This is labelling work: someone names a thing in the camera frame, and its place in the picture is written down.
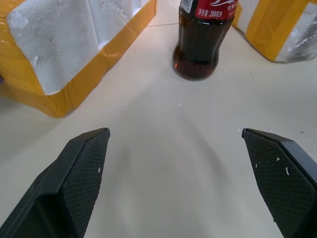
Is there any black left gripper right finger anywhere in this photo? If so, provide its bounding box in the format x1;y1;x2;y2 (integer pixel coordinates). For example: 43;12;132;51
241;128;317;238

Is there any cola bottle with red label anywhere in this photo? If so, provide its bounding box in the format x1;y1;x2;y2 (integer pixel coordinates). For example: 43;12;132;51
172;0;239;81

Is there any yellow-taped foam box left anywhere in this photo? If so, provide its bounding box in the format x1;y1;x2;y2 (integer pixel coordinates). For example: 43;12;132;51
0;0;159;119

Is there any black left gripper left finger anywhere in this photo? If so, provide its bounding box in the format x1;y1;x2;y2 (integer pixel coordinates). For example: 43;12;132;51
0;127;111;238

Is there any white foam box with yellow tape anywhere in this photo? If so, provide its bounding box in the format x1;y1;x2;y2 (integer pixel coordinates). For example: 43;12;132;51
231;0;317;63

